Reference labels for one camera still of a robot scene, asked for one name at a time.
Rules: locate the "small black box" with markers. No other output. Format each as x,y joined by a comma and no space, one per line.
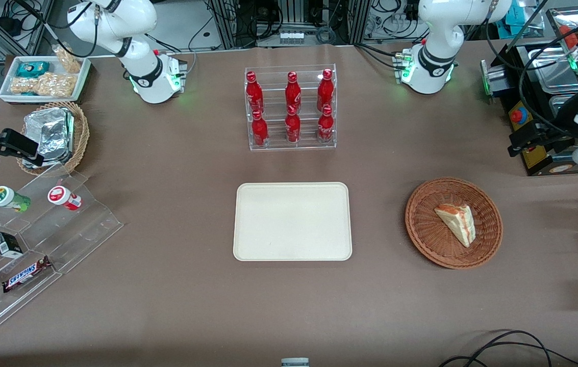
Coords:
8,244

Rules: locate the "black food warmer machine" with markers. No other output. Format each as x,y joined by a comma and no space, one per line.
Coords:
538,163

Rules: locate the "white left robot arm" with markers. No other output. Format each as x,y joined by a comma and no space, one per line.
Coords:
429,46

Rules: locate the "light wicker basket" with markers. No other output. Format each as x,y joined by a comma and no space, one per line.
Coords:
80,132

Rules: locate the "clear acrylic bottle rack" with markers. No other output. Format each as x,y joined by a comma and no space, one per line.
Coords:
309,145

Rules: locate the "silver metal cylinder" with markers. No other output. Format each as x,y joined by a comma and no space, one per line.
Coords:
495,81

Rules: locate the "teal snack packet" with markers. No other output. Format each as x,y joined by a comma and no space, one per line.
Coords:
32,69

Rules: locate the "triangular sandwich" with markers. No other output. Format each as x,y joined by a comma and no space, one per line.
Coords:
457,221

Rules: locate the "white rectangular snack tray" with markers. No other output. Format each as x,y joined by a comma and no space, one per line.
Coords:
8,76

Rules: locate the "clear bag of nuts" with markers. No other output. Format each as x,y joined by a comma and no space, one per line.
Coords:
68,60
23,85
56,85

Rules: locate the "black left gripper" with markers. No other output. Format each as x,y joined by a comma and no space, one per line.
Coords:
555,133

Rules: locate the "brown round wicker basket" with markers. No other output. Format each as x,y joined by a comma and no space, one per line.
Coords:
431,239

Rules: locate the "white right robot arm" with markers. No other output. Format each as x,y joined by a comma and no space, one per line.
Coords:
141,56

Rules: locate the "green capped drink bottle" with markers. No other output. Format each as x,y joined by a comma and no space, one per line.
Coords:
5,198

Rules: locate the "silver metal pan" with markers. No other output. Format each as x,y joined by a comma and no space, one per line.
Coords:
549,66
559,104

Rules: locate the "beige rectangular tray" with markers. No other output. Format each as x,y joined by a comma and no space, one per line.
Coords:
293,221

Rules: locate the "Snickers chocolate bar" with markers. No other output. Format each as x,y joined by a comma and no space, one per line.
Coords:
26,275

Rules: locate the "foil wrapped package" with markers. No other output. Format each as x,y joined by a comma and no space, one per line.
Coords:
54,157
49,130

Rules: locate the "red cola bottle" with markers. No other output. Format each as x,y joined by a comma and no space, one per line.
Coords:
293,92
292,128
325,89
259,131
325,127
254,92

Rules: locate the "red white drink bottle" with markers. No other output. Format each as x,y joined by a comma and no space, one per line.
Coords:
61,197

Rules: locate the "clear acrylic step display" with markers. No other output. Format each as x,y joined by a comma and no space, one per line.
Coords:
84,229

